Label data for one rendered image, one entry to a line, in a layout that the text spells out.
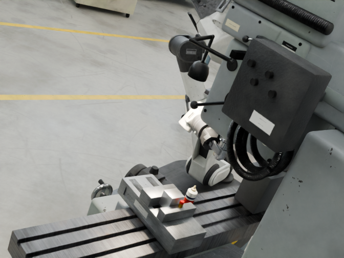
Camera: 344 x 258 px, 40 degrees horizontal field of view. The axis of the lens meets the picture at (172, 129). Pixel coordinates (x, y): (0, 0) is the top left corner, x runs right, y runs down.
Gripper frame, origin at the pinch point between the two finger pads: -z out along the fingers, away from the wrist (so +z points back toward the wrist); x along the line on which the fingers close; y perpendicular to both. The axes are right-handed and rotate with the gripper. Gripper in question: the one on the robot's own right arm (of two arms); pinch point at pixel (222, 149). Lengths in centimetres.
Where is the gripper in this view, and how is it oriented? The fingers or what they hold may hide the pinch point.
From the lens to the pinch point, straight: 174.2
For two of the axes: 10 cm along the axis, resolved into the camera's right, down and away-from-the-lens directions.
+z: -3.9, -5.3, 7.5
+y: -3.3, 8.4, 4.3
